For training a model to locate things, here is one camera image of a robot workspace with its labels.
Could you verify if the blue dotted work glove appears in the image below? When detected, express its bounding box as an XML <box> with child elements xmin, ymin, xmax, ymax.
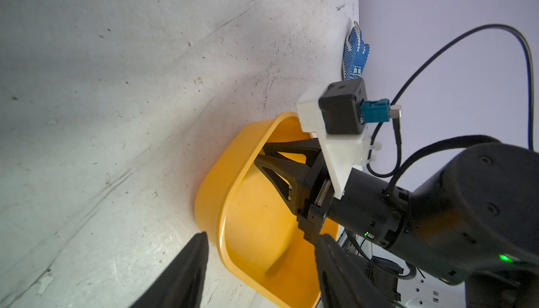
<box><xmin>342</xmin><ymin>21</ymin><xmax>370</xmax><ymax>80</ymax></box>

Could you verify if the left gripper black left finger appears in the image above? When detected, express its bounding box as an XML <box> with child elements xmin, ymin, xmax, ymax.
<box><xmin>131</xmin><ymin>232</ymin><xmax>209</xmax><ymax>308</ymax></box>

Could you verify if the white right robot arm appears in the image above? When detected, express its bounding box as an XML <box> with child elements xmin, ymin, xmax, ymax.
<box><xmin>255</xmin><ymin>135</ymin><xmax>538</xmax><ymax>307</ymax></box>

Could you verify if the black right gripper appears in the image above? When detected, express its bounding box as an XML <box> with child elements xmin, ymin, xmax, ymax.
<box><xmin>254</xmin><ymin>138</ymin><xmax>335</xmax><ymax>244</ymax></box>

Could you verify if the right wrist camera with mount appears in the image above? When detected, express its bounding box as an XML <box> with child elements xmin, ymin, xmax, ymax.
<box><xmin>296</xmin><ymin>78</ymin><xmax>401</xmax><ymax>199</ymax></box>

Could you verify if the black right camera cable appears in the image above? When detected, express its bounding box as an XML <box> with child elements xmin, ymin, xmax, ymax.
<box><xmin>366</xmin><ymin>23</ymin><xmax>535</xmax><ymax>178</ymax></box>

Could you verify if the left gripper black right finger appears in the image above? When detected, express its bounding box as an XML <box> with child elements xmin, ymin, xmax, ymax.
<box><xmin>315</xmin><ymin>235</ymin><xmax>390</xmax><ymax>308</ymax></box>

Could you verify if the yellow plastic storage box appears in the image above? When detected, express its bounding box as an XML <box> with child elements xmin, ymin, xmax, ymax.
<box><xmin>195</xmin><ymin>112</ymin><xmax>321</xmax><ymax>307</ymax></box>

